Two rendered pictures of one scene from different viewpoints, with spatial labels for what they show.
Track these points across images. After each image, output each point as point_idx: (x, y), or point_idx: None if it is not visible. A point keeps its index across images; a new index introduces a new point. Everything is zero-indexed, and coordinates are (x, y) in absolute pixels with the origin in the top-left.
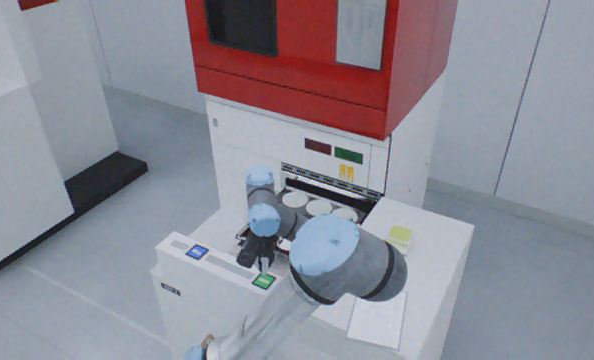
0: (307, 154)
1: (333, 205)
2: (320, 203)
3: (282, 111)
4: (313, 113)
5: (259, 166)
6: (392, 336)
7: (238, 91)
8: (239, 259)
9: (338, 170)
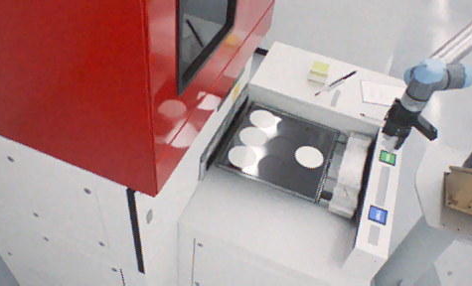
0: (218, 115)
1: (246, 125)
2: (245, 135)
3: (228, 88)
4: (244, 58)
5: (426, 64)
6: (400, 89)
7: (199, 122)
8: (436, 134)
9: (232, 98)
